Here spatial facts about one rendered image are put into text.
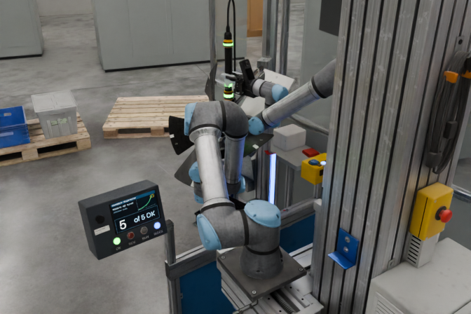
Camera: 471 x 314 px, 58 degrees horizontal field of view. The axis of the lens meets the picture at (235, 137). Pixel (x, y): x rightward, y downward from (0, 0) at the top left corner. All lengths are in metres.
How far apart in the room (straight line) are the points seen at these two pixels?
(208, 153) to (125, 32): 6.12
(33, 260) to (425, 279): 2.72
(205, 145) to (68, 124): 3.46
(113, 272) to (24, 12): 6.58
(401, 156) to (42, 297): 2.52
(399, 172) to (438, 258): 0.36
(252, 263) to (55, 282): 1.96
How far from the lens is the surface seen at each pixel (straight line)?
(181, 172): 2.17
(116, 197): 1.51
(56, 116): 4.77
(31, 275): 3.30
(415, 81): 1.01
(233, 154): 1.67
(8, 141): 4.83
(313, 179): 2.06
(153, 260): 3.16
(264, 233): 1.37
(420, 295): 1.24
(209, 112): 1.51
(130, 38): 7.49
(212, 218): 1.35
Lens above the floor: 2.05
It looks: 25 degrees down
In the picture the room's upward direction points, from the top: straight up
